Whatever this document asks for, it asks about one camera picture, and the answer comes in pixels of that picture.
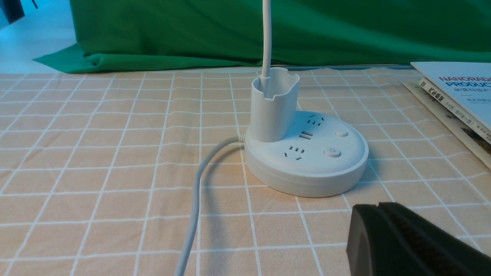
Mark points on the middle book in stack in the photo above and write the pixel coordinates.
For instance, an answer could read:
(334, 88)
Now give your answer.
(456, 109)

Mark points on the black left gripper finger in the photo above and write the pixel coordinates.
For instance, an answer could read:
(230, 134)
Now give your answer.
(389, 239)

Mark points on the white Nanoradar product brochure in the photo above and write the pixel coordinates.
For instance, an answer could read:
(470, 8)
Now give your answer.
(467, 83)

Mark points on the orange checkered tablecloth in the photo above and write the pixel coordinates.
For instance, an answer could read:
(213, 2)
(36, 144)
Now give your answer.
(96, 174)

